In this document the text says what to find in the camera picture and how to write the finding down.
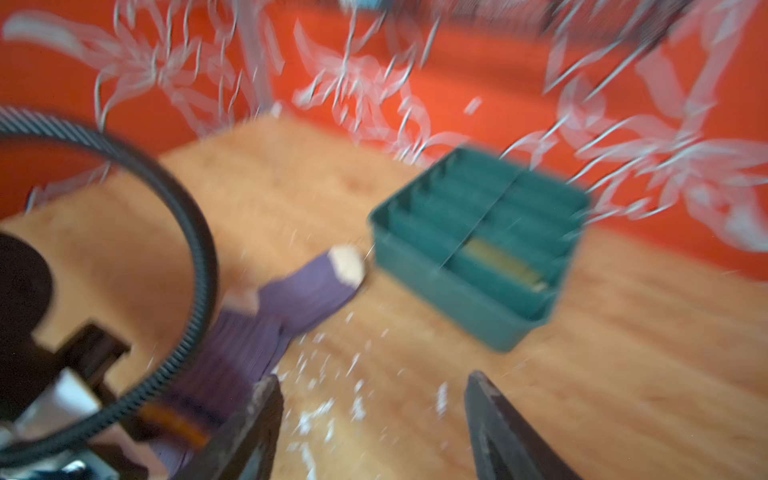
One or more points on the green compartment tray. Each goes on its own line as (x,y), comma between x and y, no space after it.
(420,230)

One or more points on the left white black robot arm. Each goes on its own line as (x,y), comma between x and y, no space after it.
(18,121)

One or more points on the green striped sock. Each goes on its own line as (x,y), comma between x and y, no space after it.
(505,264)

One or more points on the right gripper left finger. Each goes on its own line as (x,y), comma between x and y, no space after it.
(245,446)

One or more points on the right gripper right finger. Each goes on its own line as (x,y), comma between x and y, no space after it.
(504,444)

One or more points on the purple striped sock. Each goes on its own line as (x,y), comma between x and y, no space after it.
(252,332)

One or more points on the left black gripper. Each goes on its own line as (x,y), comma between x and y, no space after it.
(43,391)

